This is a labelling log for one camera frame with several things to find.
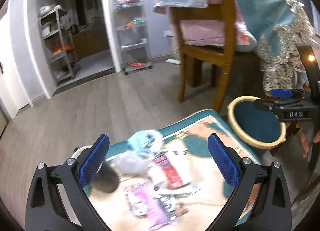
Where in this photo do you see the wooden chair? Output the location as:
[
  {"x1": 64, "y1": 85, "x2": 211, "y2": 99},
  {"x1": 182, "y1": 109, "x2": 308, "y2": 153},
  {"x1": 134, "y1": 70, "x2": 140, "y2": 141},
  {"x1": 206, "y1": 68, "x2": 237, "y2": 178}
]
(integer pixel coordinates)
[{"x1": 168, "y1": 0, "x2": 261, "y2": 113}]

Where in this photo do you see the white door with handle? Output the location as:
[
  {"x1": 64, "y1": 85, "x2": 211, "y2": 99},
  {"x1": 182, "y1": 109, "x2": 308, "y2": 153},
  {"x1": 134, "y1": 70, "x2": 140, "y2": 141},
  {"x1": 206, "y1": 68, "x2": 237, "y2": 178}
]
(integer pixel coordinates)
[{"x1": 1, "y1": 14, "x2": 31, "y2": 119}]

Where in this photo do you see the blue and white crumpled bag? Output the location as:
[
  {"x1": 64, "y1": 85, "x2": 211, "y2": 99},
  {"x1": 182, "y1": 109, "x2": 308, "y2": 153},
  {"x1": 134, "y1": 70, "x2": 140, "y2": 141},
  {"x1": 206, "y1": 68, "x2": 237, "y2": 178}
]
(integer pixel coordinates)
[{"x1": 127, "y1": 129, "x2": 164, "y2": 159}]

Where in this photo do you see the person's right hand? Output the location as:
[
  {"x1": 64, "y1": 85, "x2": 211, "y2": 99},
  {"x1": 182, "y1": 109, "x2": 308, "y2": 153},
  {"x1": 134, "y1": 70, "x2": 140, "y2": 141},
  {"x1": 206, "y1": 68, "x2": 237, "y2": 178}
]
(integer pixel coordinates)
[{"x1": 296, "y1": 122, "x2": 320, "y2": 159}]

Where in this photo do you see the white round pillow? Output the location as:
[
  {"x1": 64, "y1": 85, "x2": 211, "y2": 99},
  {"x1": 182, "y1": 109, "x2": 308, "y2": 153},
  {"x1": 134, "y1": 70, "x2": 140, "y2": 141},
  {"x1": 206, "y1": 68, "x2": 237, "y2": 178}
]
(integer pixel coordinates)
[{"x1": 235, "y1": 32, "x2": 257, "y2": 53}]

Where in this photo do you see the grey metal shelving rack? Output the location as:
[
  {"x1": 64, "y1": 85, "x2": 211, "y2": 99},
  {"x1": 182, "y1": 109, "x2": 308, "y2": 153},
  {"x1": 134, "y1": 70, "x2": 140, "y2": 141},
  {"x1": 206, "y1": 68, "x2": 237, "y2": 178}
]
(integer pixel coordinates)
[{"x1": 39, "y1": 5, "x2": 79, "y2": 84}]

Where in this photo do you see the pink seat cushion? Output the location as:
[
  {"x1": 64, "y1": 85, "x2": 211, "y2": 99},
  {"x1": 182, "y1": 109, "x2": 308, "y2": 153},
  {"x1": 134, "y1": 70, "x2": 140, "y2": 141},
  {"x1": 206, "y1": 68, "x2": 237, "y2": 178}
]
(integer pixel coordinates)
[{"x1": 153, "y1": 0, "x2": 251, "y2": 47}]

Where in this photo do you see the teal bin with yellow rim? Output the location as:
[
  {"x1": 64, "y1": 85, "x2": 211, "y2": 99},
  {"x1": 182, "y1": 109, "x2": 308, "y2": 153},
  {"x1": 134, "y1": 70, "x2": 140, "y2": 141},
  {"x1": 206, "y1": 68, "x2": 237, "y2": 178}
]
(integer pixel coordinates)
[{"x1": 227, "y1": 96, "x2": 286, "y2": 150}]

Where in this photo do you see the teal and orange patterned rug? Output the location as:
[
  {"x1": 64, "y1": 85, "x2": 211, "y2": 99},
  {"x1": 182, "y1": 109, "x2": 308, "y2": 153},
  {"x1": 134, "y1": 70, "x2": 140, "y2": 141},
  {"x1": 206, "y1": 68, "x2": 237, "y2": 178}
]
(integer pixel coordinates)
[{"x1": 85, "y1": 110, "x2": 260, "y2": 230}]

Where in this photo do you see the red snack packet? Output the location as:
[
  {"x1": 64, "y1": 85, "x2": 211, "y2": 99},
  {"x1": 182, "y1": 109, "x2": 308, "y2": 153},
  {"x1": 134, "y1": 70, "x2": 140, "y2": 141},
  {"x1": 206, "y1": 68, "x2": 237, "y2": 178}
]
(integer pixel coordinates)
[{"x1": 153, "y1": 151, "x2": 192, "y2": 189}]

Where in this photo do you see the teal lace-trimmed tablecloth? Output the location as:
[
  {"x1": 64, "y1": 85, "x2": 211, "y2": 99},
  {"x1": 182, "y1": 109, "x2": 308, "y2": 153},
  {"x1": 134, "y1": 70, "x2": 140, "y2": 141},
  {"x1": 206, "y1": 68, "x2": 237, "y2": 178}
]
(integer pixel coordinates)
[{"x1": 236, "y1": 0, "x2": 315, "y2": 94}]

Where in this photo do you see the white rolling storage cart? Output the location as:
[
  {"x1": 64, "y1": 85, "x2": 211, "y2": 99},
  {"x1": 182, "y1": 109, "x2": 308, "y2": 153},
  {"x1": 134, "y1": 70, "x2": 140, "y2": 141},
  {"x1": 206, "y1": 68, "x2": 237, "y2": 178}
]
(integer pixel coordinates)
[{"x1": 113, "y1": 0, "x2": 152, "y2": 75}]

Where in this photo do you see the pink snack wrapper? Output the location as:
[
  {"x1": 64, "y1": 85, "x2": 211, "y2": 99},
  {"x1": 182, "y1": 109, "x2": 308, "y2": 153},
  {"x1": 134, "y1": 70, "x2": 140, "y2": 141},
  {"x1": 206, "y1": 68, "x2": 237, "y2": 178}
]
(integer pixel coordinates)
[{"x1": 124, "y1": 182, "x2": 177, "y2": 230}]

